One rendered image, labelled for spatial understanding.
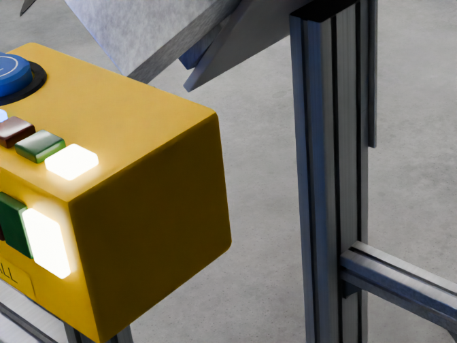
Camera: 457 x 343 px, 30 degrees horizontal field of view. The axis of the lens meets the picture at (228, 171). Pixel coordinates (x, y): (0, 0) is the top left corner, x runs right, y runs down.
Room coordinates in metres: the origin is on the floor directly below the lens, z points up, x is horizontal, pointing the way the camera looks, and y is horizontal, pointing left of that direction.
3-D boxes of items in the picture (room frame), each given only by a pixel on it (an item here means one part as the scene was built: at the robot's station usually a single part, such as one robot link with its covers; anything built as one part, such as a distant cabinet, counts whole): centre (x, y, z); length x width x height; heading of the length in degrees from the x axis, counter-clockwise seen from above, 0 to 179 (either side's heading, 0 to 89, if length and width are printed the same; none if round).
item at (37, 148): (0.35, 0.09, 1.08); 0.02 x 0.02 x 0.01; 44
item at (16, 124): (0.37, 0.10, 1.08); 0.02 x 0.02 x 0.01; 44
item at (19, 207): (0.34, 0.10, 1.04); 0.02 x 0.01 x 0.03; 44
